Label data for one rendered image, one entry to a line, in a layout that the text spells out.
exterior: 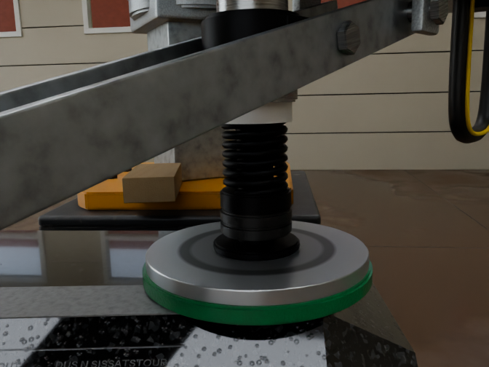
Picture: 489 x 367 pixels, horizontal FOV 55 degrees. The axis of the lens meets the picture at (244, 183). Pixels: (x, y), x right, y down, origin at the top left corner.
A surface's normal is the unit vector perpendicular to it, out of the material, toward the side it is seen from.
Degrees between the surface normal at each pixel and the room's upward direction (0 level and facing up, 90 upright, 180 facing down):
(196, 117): 90
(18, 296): 0
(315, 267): 0
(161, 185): 90
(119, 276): 0
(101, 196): 90
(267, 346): 45
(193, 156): 90
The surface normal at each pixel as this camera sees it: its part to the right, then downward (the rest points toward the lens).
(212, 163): 0.43, 0.15
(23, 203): 0.75, 0.11
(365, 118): -0.12, 0.18
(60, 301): -0.02, -0.98
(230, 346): -0.01, -0.57
